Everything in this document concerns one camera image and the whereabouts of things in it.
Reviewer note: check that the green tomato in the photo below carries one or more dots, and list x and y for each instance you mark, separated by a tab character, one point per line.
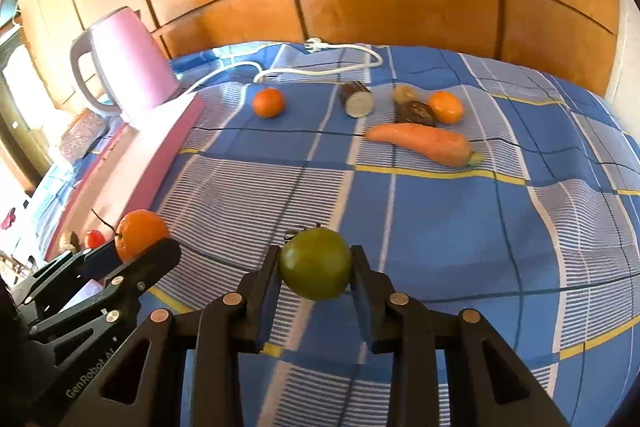
315	264

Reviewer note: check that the small tan kiwi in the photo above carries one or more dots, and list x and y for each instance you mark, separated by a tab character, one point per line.
404	93

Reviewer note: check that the speckled brown box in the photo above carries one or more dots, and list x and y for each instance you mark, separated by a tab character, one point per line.
80	133

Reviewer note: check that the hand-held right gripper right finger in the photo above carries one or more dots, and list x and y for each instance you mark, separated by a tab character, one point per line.
362	302

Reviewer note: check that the dark brown round fruit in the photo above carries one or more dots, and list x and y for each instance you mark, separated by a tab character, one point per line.
416	113

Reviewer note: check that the blue plaid bedsheet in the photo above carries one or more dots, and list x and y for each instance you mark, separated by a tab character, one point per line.
450	232

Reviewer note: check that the tan lumpy vegetable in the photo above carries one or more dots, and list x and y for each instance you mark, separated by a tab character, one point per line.
68	241

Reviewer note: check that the carrot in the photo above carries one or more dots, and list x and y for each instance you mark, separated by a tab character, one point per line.
420	141

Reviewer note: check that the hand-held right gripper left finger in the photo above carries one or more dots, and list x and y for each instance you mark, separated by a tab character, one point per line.
267	294

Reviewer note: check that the pink electric kettle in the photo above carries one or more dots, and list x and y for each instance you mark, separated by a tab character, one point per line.
130	62

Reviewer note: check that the cut dark-skinned yam piece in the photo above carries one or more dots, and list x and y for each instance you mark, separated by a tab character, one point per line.
357	103

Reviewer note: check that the small red tomato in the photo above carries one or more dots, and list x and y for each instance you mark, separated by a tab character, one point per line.
93	239

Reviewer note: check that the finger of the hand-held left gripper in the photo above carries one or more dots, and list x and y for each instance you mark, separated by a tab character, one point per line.
100	259
150	264

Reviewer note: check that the tangerine with stem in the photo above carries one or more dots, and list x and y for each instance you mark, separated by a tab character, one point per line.
140	237

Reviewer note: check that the pink box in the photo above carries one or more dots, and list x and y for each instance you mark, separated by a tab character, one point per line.
150	157

